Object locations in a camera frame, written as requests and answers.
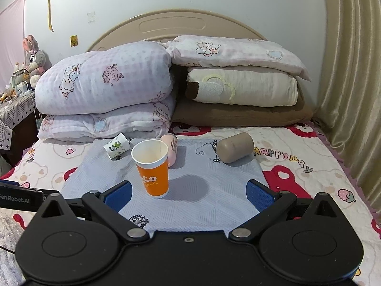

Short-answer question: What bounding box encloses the yellow tape strip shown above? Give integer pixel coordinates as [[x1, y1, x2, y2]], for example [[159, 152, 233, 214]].
[[47, 0, 55, 33]]

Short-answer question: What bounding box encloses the grey fuzzy blanket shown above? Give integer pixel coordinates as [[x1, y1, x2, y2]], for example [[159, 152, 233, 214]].
[[0, 208, 26, 286]]

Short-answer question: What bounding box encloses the pink wall cloth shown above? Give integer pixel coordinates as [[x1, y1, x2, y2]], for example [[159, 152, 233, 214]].
[[0, 0, 26, 90]]

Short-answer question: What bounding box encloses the grey plush rabbit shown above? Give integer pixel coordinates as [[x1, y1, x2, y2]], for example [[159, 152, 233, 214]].
[[22, 35, 50, 78]]

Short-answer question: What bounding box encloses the beige curtain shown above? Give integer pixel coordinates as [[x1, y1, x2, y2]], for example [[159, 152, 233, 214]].
[[315, 0, 381, 204]]

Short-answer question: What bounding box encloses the folded pink checked quilt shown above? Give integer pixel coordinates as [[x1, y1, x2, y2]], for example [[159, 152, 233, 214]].
[[35, 41, 177, 143]]

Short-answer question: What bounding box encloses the beige headboard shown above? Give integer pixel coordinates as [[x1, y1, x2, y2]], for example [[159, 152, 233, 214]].
[[86, 8, 268, 53]]

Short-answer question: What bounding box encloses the orange paper cup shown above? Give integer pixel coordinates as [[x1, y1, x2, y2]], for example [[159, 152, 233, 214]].
[[131, 139, 170, 199]]

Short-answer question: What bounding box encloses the beige cup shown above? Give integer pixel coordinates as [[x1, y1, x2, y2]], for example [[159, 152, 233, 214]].
[[216, 133, 255, 164]]

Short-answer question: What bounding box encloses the cream pillow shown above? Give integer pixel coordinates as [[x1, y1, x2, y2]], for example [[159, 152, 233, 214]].
[[185, 67, 299, 107]]

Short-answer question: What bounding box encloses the brown pillow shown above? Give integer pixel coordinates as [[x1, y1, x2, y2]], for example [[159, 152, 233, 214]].
[[171, 66, 315, 124]]

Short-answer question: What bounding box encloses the pink cup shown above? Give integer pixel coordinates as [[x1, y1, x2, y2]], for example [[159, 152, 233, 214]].
[[160, 134, 179, 168]]

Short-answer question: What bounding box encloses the pink white bear pillow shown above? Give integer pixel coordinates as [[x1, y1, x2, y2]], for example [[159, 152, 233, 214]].
[[166, 35, 312, 82]]

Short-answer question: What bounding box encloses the blue face mask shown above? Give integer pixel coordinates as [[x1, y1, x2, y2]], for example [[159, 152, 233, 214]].
[[33, 112, 45, 132]]

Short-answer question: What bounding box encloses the dark wooden nightstand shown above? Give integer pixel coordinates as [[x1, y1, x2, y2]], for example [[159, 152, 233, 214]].
[[0, 116, 39, 168]]

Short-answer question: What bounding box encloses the cluttered bedside table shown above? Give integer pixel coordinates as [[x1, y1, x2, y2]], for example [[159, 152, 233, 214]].
[[0, 95, 37, 150]]

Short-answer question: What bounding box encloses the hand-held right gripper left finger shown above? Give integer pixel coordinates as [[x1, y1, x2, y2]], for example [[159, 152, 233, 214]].
[[36, 180, 151, 244]]

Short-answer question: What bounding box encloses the white paper cup green print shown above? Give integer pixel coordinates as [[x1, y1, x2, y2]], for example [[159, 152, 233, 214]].
[[103, 133, 131, 160]]

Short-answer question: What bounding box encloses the grey patterned mat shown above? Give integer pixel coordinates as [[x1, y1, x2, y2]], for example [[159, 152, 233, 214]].
[[61, 138, 276, 235]]

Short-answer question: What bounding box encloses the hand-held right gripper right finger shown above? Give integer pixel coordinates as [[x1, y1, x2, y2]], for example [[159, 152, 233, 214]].
[[228, 179, 343, 242]]

